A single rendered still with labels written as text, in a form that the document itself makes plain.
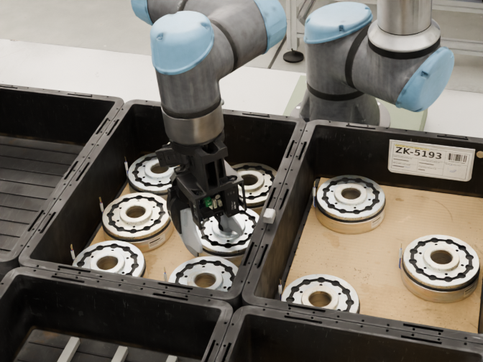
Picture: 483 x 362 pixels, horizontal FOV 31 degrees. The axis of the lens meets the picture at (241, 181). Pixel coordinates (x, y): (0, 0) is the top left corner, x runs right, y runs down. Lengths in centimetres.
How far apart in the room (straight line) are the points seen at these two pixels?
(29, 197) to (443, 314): 67
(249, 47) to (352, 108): 51
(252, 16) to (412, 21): 37
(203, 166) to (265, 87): 79
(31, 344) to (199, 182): 31
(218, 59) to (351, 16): 50
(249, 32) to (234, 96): 75
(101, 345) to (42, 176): 40
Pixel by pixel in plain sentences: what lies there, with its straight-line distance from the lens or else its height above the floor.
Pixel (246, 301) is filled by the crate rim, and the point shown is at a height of 93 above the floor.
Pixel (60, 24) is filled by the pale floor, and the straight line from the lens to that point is 375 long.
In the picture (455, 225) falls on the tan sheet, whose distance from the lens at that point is 130.
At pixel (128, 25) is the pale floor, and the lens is 367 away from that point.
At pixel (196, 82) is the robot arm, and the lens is 102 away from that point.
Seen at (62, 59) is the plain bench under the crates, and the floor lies 70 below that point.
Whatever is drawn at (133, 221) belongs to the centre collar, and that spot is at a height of 87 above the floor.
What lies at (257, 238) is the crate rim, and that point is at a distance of 112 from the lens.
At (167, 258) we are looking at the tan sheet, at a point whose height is 83.
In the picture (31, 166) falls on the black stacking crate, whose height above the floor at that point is 83.
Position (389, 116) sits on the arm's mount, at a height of 76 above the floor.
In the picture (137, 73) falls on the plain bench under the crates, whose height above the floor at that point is 70.
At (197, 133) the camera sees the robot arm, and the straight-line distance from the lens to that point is 106.
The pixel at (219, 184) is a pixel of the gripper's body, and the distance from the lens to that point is 110.
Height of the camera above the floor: 168
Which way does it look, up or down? 38 degrees down
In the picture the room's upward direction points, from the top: 4 degrees counter-clockwise
